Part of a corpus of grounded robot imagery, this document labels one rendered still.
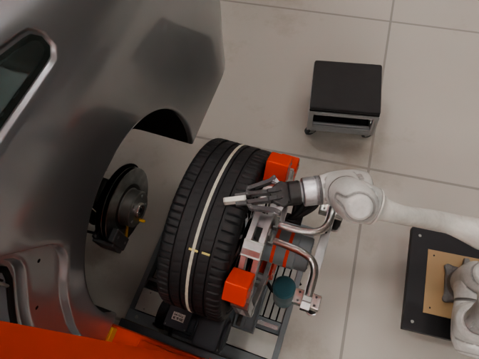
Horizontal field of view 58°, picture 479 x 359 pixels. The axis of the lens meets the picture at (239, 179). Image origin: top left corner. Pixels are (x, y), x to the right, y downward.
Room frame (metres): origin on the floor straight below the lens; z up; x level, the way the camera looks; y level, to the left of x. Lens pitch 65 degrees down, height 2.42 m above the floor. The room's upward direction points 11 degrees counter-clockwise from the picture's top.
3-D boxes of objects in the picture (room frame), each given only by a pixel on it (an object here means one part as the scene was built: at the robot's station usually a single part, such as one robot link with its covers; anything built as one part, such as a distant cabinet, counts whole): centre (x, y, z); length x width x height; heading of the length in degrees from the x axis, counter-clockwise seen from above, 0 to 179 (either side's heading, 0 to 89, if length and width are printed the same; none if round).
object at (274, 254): (0.42, -0.11, 0.85); 0.21 x 0.14 x 0.14; 61
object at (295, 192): (0.48, -0.13, 1.20); 0.09 x 0.08 x 0.07; 86
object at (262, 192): (0.50, -0.06, 1.20); 0.11 x 0.01 x 0.04; 84
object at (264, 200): (0.48, -0.06, 1.20); 0.11 x 0.01 x 0.04; 87
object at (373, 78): (1.42, -0.71, 0.17); 0.43 x 0.36 x 0.34; 71
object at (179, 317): (0.30, 0.38, 0.26); 0.42 x 0.18 x 0.35; 61
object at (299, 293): (0.20, -0.15, 0.93); 0.09 x 0.05 x 0.05; 61
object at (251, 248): (0.45, -0.05, 0.85); 0.54 x 0.07 x 0.54; 151
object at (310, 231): (0.48, -0.21, 1.03); 0.19 x 0.18 x 0.11; 61
